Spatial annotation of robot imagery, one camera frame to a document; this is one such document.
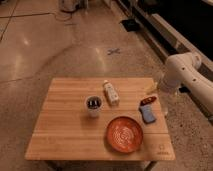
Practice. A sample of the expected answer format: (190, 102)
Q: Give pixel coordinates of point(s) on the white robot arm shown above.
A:
(183, 69)

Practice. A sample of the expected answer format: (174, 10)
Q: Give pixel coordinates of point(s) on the white plastic bottle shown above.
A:
(111, 94)

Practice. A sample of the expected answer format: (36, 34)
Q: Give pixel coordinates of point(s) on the white cup with dark contents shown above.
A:
(93, 106)

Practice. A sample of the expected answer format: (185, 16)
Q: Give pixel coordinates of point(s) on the blue sponge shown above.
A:
(147, 114)

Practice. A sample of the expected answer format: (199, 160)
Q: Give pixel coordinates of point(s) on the orange patterned plate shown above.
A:
(124, 134)

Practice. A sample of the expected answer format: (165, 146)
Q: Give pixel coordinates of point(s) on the black floor mat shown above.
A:
(130, 25)

